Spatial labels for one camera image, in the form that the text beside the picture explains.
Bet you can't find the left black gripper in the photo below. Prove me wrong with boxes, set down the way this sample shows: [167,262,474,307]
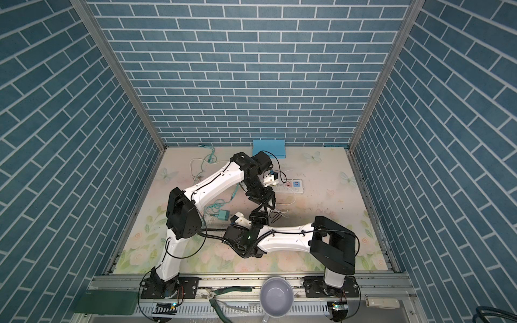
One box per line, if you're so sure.
[242,176,277,209]

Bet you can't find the white charger with black cable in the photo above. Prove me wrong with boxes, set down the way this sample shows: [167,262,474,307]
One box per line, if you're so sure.
[263,170,288,187]

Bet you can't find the teal plug adapter with prongs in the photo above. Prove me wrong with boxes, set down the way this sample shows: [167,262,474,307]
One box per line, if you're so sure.
[215,209,230,221]

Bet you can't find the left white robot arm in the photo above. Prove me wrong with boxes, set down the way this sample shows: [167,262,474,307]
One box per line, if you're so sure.
[152,152,275,283]

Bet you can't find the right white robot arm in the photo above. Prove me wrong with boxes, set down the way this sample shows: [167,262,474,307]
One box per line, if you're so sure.
[222,216,359,289]

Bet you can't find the white multicolour power strip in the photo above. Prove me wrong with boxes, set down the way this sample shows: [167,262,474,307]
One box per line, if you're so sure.
[265,180,304,194]

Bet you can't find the light blue box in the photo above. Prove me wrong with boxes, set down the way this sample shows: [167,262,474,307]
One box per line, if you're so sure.
[253,139,286,160]

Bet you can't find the grey bowl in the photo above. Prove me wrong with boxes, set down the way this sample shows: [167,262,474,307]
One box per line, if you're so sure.
[260,277,294,322]

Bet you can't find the beige small device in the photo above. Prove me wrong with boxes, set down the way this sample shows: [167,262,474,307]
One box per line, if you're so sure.
[366,297,401,310]

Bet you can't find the dark green board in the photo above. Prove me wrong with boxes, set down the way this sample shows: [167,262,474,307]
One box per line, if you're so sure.
[74,290,138,316]

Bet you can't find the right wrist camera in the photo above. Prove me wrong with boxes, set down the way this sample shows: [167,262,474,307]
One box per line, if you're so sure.
[230,212,252,230]

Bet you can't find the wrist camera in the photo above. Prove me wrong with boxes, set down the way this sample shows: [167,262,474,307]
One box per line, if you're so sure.
[230,212,252,230]
[252,151,273,174]

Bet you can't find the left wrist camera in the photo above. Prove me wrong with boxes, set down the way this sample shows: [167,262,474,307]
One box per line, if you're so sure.
[252,151,273,174]

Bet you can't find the green handled pliers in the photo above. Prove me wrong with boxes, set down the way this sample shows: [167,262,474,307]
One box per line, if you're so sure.
[205,286,253,323]

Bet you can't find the white slotted cable duct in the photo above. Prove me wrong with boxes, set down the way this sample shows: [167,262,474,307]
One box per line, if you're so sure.
[133,301,330,318]

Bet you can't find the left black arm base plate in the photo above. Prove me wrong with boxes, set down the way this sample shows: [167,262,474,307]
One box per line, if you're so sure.
[140,277,199,300]

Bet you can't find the white power strip cord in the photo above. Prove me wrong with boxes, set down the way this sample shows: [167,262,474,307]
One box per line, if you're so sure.
[188,157,227,182]

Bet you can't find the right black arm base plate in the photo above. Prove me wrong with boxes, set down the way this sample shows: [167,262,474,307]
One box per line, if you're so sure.
[302,276,359,298]

